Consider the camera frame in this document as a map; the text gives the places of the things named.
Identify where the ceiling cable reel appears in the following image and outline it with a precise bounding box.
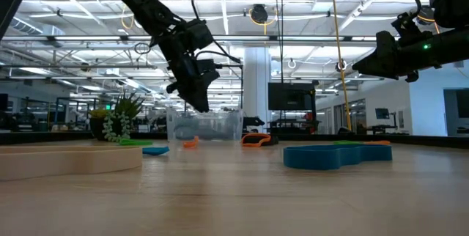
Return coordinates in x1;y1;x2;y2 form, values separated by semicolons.
248;3;278;27

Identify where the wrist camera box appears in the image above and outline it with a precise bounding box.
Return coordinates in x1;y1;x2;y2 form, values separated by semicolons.
196;59;224;80
390;11;423;43

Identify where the small blue rubber band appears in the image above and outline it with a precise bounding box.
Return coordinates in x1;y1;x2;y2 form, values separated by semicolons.
141;145;171;157

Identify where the green rubber band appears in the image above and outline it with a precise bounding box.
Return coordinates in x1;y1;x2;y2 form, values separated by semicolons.
118;139;154;147
332;139;367;146

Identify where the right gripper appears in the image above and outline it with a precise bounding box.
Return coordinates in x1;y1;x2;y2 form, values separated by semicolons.
352;30;446;83

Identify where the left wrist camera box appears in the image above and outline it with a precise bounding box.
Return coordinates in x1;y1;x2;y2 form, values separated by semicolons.
196;59;224;80

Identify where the black aluminium table frame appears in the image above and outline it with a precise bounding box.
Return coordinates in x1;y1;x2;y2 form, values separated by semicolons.
0;130;469;150

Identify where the clear plastic bin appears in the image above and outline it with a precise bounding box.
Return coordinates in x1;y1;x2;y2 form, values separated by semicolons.
166;106;244;143

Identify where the light wooden board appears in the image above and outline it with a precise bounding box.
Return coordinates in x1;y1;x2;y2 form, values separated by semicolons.
0;144;144;182

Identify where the black background robot gripper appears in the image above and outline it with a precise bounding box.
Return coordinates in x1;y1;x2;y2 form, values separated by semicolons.
242;116;266;128

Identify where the dark wall screen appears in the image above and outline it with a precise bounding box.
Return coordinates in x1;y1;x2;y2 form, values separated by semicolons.
443;88;469;137

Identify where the black hanging cable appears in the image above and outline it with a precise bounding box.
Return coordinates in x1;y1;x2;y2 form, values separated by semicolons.
273;0;286;83

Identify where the small background monitor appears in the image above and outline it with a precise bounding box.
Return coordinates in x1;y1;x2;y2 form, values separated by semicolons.
374;107;391;121

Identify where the black monitor on stand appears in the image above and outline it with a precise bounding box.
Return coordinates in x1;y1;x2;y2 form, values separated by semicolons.
267;80;319;135

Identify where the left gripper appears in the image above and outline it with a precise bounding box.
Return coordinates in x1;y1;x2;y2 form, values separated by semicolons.
166;51;212;114

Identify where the yellow hanging cable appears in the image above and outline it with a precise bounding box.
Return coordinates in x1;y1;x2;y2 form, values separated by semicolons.
328;0;353;131

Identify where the black rubber band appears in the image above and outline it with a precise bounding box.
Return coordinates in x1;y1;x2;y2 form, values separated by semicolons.
256;135;280;147

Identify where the artificial potted succulent plant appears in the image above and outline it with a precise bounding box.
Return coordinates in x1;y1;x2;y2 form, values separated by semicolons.
89;91;146;144

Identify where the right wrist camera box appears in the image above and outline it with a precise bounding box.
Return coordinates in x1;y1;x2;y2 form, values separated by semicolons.
390;11;423;43

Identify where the white building column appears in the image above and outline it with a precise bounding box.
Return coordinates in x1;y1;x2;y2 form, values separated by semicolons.
243;47;273;134

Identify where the blue tray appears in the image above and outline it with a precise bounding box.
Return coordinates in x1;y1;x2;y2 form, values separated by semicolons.
282;144;394;172

